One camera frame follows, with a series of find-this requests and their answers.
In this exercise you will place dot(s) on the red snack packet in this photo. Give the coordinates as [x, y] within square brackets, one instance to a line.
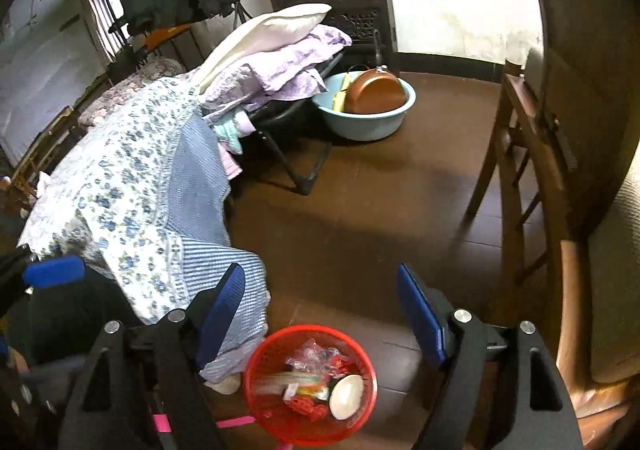
[302, 404]

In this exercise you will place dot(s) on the brown wooden chair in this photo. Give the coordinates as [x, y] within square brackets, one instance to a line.
[530, 140]

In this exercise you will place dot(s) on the pink green folded cloth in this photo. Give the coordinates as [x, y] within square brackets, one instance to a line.
[235, 130]

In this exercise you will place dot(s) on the brown frying pan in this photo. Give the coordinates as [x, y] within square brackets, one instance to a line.
[375, 93]

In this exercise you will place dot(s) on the red plastic basket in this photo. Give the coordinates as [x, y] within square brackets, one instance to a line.
[260, 412]

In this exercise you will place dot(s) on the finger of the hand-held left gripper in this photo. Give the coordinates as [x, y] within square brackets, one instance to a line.
[55, 271]

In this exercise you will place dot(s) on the pink tape strip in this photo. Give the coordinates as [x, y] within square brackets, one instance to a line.
[235, 422]
[160, 422]

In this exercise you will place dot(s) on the black folding chair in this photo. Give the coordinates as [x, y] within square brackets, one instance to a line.
[300, 171]

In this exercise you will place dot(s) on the yellow sponge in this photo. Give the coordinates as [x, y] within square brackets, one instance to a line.
[340, 101]

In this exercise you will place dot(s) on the window with curtain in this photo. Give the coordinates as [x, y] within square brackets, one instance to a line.
[97, 5]

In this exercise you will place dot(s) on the purple blanket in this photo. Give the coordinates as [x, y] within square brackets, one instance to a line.
[295, 65]

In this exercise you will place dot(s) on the light blue basin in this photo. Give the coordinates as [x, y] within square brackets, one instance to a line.
[370, 128]

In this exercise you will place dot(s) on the blue floral bedsheet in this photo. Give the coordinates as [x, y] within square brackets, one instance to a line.
[115, 190]

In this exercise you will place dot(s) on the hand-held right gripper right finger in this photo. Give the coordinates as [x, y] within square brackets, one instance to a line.
[422, 315]

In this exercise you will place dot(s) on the white pillow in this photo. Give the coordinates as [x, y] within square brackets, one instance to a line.
[270, 28]

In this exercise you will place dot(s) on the folded floral quilt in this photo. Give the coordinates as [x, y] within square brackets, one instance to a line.
[125, 90]

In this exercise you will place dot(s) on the orange seat chair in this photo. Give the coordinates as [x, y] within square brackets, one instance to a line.
[167, 34]

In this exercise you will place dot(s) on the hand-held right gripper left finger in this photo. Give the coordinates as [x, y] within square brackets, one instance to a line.
[222, 310]

